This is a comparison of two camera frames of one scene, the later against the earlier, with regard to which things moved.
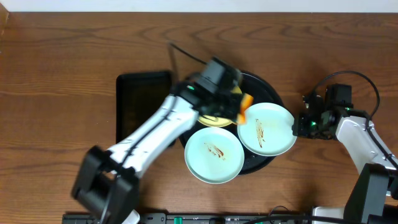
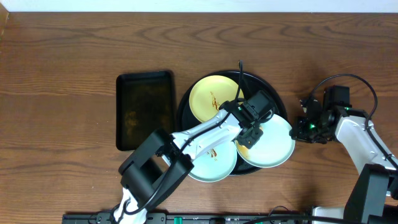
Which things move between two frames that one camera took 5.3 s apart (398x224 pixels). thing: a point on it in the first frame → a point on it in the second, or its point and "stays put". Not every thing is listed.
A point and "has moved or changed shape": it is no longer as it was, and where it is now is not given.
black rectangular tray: (137, 95) stays put
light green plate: (268, 130) has moved or changed shape
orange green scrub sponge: (247, 99) has moved or changed shape
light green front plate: (214, 155) stays put
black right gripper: (297, 127) stays put
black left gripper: (228, 107) → (252, 137)
